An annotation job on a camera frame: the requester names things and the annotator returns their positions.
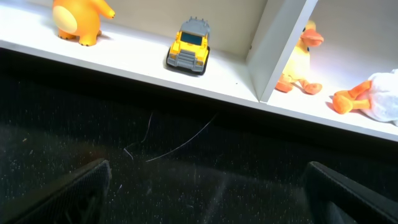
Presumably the yellow rubber duck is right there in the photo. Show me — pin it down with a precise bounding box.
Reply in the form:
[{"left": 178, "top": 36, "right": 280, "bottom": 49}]
[{"left": 52, "top": 0, "right": 116, "bottom": 47}]

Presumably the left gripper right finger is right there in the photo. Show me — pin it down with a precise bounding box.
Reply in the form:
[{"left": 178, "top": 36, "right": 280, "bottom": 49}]
[{"left": 303, "top": 161, "right": 398, "bottom": 224}]

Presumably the grey and yellow toy truck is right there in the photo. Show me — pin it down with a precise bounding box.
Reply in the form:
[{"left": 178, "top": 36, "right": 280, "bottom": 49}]
[{"left": 165, "top": 16, "right": 211, "bottom": 76}]

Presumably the white shelf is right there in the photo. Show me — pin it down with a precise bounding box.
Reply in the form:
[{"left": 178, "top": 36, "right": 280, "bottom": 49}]
[{"left": 0, "top": 0, "right": 398, "bottom": 142}]

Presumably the white plush duck yellow hat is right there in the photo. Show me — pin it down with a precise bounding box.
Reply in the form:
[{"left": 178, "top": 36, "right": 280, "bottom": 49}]
[{"left": 331, "top": 68, "right": 398, "bottom": 127}]

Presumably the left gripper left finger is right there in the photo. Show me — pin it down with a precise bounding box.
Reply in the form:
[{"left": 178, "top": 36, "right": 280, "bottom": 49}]
[{"left": 0, "top": 158, "right": 112, "bottom": 224}]

